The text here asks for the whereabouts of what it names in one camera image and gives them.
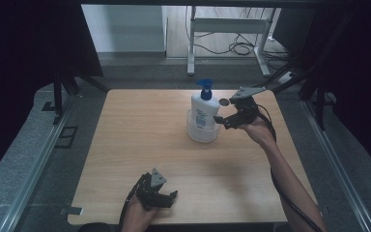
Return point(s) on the black tripod stand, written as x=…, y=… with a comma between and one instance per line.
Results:
x=58, y=96
x=319, y=106

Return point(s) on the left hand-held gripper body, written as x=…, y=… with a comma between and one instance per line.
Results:
x=151, y=193

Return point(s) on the white metal desk frame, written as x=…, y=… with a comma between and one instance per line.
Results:
x=228, y=25

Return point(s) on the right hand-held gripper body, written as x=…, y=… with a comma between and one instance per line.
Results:
x=246, y=108

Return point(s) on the aluminium floor rail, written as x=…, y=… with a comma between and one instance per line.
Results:
x=338, y=167
x=35, y=170

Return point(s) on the person's left hand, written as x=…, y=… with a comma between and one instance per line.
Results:
x=136, y=216

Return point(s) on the person's right hand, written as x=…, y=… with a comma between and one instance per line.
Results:
x=259, y=132

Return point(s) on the white pump bottle blue cap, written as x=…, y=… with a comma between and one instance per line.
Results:
x=203, y=109

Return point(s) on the white plastic mesh basket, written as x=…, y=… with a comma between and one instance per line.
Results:
x=203, y=135

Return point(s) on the round black table grommet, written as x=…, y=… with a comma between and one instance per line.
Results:
x=223, y=102

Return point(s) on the dark curtain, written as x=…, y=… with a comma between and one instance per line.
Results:
x=360, y=80
x=22, y=64

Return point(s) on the white power strip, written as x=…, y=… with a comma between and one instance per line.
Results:
x=285, y=77

